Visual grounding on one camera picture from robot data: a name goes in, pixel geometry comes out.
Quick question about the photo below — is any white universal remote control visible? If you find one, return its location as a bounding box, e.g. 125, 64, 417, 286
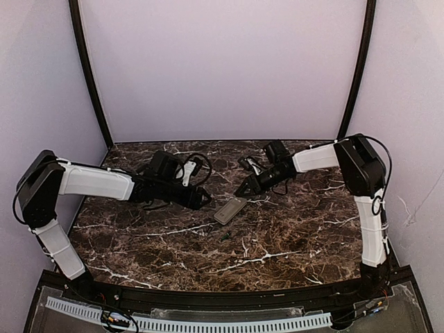
213, 197, 248, 225

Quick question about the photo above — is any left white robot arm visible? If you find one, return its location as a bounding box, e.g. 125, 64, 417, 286
12, 150, 212, 281

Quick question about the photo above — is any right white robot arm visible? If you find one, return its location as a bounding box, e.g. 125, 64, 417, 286
234, 134, 391, 268

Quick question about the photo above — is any right black camera cable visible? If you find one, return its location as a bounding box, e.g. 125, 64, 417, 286
270, 180, 296, 198

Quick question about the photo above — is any black camera cable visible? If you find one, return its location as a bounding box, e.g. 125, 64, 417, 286
270, 180, 296, 198
173, 153, 213, 190

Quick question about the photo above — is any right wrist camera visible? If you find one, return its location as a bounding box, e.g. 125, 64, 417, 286
238, 156, 264, 176

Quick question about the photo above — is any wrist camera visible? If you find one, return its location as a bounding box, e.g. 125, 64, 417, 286
179, 157, 203, 187
238, 156, 264, 176

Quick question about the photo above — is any left black camera cable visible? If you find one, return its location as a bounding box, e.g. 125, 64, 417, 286
173, 153, 213, 190

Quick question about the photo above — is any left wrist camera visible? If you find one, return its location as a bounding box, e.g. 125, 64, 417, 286
179, 157, 203, 187

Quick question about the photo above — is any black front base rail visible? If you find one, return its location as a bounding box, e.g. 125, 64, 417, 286
61, 280, 363, 312

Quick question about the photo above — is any white slotted cable duct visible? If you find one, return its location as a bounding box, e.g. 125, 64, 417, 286
45, 296, 332, 332

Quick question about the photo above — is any right black frame post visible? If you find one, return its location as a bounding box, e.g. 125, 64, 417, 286
336, 0, 377, 139

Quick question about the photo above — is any black frame post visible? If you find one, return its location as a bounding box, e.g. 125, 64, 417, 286
336, 0, 377, 139
68, 0, 114, 151

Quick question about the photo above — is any left black frame post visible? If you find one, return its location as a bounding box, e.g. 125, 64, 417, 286
68, 0, 114, 151

